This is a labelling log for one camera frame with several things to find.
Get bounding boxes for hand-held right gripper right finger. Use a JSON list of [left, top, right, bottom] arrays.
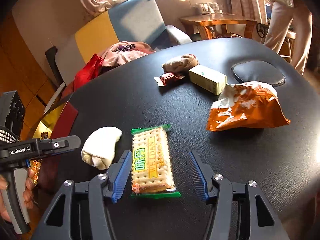
[[188, 151, 290, 240]]

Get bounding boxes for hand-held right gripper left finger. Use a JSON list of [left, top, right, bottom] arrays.
[[31, 150, 133, 240]]

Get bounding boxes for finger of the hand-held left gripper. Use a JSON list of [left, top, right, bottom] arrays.
[[37, 135, 82, 157]]

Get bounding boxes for gold and red box container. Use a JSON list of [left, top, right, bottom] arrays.
[[30, 100, 79, 193]]

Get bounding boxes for green cracker packet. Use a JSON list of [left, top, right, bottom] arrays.
[[130, 124, 181, 199]]

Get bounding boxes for white sock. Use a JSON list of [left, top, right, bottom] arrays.
[[80, 126, 123, 170]]

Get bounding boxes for orange chip bag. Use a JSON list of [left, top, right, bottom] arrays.
[[206, 81, 292, 132]]

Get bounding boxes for small green and white box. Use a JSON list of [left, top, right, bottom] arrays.
[[188, 65, 227, 96]]

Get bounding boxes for red snack packet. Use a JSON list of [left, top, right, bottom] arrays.
[[154, 71, 185, 87]]

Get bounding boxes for brown sock bundle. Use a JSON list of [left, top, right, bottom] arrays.
[[162, 54, 200, 72]]

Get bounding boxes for person's left hand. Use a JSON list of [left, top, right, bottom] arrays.
[[0, 167, 35, 222]]

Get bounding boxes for red garment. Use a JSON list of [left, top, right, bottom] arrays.
[[72, 53, 104, 88]]

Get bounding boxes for black chair back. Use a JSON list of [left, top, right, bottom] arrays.
[[45, 46, 67, 85]]

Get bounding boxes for pink garment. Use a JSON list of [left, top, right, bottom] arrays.
[[96, 41, 155, 67]]

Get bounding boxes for dark purple beaded item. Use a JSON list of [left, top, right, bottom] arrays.
[[115, 44, 136, 53]]

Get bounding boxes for grey yellow blue armchair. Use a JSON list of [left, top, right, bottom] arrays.
[[45, 0, 193, 113]]

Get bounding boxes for wooden side table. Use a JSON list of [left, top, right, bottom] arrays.
[[179, 14, 258, 40]]

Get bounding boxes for black round wheel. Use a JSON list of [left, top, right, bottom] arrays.
[[256, 22, 267, 39]]

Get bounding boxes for wooden folding chair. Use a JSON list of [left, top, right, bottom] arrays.
[[279, 30, 297, 63]]

